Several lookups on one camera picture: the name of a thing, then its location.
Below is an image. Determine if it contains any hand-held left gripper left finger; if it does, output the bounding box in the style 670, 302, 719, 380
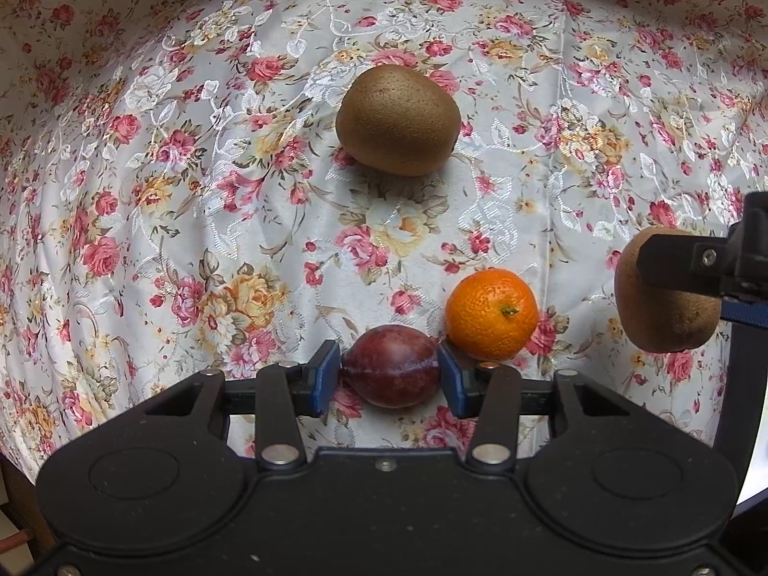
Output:
143, 340, 342, 470

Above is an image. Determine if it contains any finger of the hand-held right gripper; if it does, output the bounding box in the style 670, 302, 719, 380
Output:
720, 301, 768, 330
636, 192, 768, 302

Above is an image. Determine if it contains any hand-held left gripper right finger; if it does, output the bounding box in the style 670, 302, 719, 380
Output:
439, 343, 634, 475

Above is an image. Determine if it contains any brown kiwi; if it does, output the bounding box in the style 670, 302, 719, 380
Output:
335, 64, 462, 178
613, 227, 722, 354

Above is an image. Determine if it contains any dark red plum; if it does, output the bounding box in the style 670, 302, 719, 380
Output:
339, 324, 444, 409

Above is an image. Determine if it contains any orange tangerine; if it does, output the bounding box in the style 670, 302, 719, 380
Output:
445, 268, 539, 362

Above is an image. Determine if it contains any black box with white inside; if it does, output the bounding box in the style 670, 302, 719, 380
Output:
711, 318, 768, 517

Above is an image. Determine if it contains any floral cloth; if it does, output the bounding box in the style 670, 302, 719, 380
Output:
0, 0, 768, 481

